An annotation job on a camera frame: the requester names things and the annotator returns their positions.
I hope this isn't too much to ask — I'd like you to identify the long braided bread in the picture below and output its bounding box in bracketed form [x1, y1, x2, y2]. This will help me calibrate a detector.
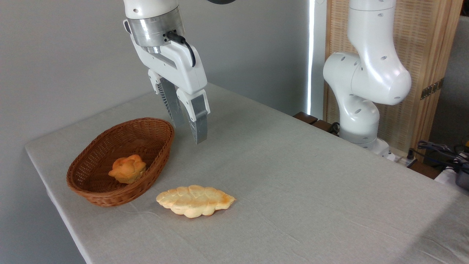
[156, 185, 236, 219]

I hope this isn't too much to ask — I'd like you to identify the dark grey round device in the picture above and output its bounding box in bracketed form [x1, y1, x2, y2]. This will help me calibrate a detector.
[455, 161, 469, 191]

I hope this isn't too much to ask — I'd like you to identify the bundle of dark cables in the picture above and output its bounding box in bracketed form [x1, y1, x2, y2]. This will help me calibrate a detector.
[408, 140, 469, 173]

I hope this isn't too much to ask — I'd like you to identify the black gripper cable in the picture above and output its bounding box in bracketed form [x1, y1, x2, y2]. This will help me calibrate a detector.
[167, 31, 196, 67]

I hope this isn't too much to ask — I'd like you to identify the dark brown wooden block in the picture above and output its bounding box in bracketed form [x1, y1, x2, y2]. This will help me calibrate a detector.
[311, 120, 336, 134]
[410, 161, 443, 180]
[293, 112, 318, 125]

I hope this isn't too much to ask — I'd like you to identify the brown wicker oval basket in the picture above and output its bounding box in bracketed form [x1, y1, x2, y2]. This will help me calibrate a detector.
[66, 117, 175, 208]

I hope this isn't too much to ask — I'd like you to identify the grey tablecloth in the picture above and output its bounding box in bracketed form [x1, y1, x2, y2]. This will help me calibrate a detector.
[25, 83, 469, 264]

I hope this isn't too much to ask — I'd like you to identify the dark metal screen hinge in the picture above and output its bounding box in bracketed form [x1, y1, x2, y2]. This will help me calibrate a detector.
[420, 78, 444, 100]

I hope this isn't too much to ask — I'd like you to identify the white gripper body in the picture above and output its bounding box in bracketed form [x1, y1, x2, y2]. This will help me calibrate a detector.
[130, 35, 208, 95]

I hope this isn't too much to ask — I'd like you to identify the wooden woven folding screen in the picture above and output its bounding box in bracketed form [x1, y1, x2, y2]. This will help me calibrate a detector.
[324, 0, 464, 154]

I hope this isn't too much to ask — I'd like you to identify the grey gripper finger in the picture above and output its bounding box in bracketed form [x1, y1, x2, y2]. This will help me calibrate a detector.
[176, 89, 211, 144]
[148, 69, 185, 128]

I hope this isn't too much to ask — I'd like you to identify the small orange bread roll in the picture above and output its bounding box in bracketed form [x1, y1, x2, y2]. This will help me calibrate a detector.
[108, 154, 147, 184]

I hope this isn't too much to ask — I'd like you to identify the white vertical window frame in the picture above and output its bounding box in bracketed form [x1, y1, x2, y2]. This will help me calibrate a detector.
[307, 0, 328, 120]

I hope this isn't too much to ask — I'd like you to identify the white power strip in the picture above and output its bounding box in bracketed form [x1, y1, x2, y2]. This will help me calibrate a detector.
[388, 147, 418, 168]

